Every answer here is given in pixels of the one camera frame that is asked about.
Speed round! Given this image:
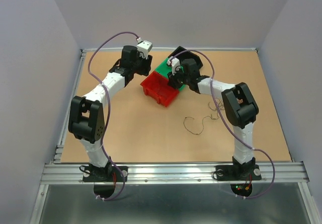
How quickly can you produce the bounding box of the black storage bin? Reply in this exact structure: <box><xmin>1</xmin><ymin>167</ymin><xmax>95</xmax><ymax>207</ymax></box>
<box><xmin>168</xmin><ymin>46</ymin><xmax>203</xmax><ymax>70</ymax></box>

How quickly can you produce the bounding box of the aluminium front rail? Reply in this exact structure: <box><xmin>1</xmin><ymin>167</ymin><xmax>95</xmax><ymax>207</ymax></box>
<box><xmin>40</xmin><ymin>162</ymin><xmax>309</xmax><ymax>185</ymax></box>

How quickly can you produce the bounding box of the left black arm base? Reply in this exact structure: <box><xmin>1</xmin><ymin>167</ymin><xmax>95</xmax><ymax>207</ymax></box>
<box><xmin>79</xmin><ymin>163</ymin><xmax>128</xmax><ymax>201</ymax></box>

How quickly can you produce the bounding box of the thin black wire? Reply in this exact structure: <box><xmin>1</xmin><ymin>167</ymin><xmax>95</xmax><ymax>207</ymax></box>
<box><xmin>183</xmin><ymin>115</ymin><xmax>214</xmax><ymax>136</ymax></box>

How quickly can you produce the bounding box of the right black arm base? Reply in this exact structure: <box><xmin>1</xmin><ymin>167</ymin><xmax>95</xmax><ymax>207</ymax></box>
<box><xmin>212</xmin><ymin>165</ymin><xmax>262</xmax><ymax>198</ymax></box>

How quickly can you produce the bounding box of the aluminium table edge frame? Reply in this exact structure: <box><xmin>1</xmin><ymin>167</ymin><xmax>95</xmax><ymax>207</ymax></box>
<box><xmin>51</xmin><ymin>47</ymin><xmax>260</xmax><ymax>164</ymax></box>

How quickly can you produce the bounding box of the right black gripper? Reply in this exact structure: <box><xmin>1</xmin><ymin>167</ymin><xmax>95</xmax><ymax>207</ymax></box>
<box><xmin>166</xmin><ymin>66</ymin><xmax>190</xmax><ymax>90</ymax></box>

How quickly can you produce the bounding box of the green storage bin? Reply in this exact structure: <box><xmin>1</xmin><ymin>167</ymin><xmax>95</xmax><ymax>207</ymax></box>
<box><xmin>154</xmin><ymin>57</ymin><xmax>172</xmax><ymax>80</ymax></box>

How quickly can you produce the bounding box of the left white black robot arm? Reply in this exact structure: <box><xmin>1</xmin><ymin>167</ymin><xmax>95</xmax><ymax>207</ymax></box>
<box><xmin>68</xmin><ymin>41</ymin><xmax>152</xmax><ymax>181</ymax></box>

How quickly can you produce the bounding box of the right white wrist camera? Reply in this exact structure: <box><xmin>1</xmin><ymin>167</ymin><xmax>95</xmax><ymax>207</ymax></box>
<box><xmin>167</xmin><ymin>57</ymin><xmax>181</xmax><ymax>75</ymax></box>

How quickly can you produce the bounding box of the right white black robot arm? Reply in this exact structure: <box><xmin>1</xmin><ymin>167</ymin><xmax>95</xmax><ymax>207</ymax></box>
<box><xmin>167</xmin><ymin>57</ymin><xmax>259</xmax><ymax>179</ymax></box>

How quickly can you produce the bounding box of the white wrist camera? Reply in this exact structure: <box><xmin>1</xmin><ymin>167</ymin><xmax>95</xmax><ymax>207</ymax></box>
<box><xmin>167</xmin><ymin>57</ymin><xmax>181</xmax><ymax>75</ymax></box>
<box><xmin>136</xmin><ymin>37</ymin><xmax>153</xmax><ymax>59</ymax></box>

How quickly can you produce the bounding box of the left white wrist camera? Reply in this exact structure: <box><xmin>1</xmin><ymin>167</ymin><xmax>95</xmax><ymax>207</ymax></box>
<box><xmin>136</xmin><ymin>37</ymin><xmax>153</xmax><ymax>59</ymax></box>

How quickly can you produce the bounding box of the red storage bin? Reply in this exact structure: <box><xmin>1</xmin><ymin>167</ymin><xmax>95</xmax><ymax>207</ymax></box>
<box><xmin>140</xmin><ymin>71</ymin><xmax>180</xmax><ymax>107</ymax></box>

